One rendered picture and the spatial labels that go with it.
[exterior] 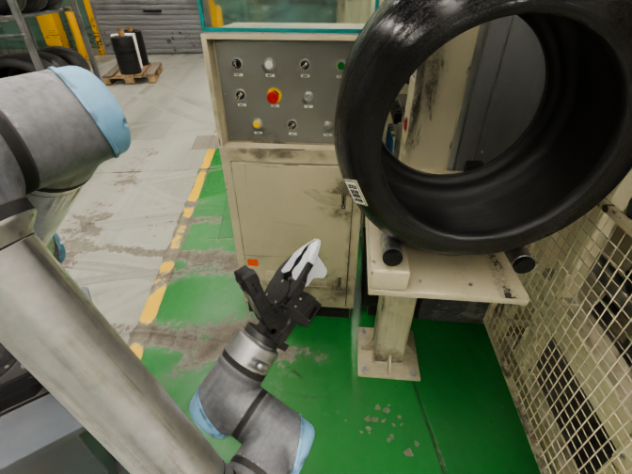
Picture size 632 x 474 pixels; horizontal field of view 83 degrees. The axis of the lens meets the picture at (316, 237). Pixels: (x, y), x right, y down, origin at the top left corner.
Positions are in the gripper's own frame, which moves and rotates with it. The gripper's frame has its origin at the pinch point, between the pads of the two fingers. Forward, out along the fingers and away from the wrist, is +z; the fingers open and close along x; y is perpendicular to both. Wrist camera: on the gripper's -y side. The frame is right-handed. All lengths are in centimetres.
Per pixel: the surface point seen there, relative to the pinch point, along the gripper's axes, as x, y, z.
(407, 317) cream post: -37, 79, 6
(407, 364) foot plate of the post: -44, 105, -9
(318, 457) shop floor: -36, 75, -54
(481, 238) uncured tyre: 14.0, 24.1, 19.9
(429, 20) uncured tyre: 16.2, -14.5, 33.8
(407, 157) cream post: -20, 24, 40
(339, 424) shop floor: -41, 82, -42
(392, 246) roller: 0.3, 17.8, 10.4
